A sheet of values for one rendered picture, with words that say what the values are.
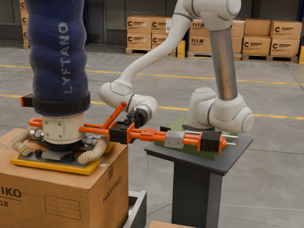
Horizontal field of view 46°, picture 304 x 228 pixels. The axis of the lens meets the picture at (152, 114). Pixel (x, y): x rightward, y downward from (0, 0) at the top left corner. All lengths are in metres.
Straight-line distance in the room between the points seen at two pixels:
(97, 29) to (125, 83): 8.58
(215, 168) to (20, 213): 0.96
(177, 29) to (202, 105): 0.47
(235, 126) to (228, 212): 1.16
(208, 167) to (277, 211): 1.23
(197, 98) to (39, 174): 0.97
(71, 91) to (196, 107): 0.86
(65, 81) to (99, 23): 8.88
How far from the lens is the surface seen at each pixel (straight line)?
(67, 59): 1.35
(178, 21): 1.75
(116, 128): 1.41
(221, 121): 1.91
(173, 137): 1.35
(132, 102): 1.68
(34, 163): 1.48
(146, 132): 1.38
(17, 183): 1.49
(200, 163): 1.93
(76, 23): 1.36
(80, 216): 1.41
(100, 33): 10.24
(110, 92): 1.70
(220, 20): 1.66
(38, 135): 1.58
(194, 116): 2.03
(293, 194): 3.29
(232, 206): 2.97
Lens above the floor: 1.65
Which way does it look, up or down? 20 degrees down
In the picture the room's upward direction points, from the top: 1 degrees clockwise
